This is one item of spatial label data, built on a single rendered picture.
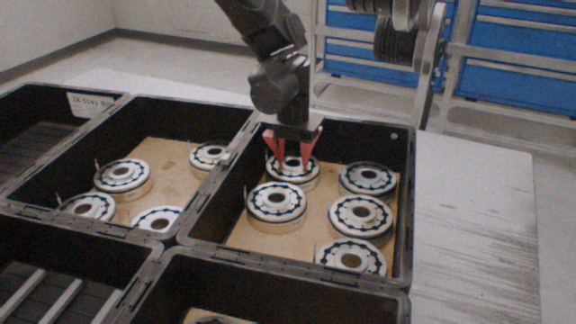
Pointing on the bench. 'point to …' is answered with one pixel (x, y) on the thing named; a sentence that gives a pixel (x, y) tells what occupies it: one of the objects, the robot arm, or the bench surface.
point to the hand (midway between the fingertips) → (292, 160)
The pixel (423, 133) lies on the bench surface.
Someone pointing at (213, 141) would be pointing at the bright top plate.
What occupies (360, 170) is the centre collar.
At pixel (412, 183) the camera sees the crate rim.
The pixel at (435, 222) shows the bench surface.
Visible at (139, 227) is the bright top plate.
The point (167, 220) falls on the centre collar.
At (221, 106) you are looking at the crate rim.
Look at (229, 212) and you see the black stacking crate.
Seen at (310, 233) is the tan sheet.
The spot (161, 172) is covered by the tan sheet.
